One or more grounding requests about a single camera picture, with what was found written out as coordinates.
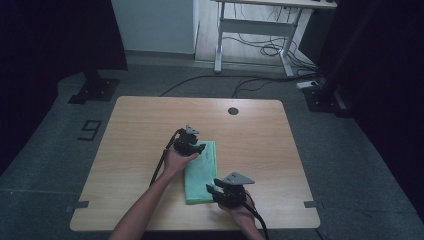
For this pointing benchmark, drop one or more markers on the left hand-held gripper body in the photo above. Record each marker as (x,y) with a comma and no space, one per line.
(184,144)

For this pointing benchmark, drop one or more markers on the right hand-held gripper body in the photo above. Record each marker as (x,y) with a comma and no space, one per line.
(233,195)

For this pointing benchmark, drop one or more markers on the green microfiber cloth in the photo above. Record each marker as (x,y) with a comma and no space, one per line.
(200,176)

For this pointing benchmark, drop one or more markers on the person's left hand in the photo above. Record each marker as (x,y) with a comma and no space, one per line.
(175,161)

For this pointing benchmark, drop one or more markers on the person's right hand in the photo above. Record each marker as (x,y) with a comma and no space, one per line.
(242,214)

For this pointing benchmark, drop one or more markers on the grey tape piece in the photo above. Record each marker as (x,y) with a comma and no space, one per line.
(310,204)
(81,204)

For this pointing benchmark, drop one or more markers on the black stand base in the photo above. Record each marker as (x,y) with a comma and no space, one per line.
(96,90)
(320,100)

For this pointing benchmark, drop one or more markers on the white partition panel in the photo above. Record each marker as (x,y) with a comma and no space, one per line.
(153,26)

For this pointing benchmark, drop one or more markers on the white power strip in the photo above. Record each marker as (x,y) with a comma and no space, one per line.
(306,84)

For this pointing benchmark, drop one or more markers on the dark curtain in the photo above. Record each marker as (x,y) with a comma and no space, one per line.
(50,50)
(383,66)

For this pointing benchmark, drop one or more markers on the white metal frame desk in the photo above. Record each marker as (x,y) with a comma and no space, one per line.
(253,27)

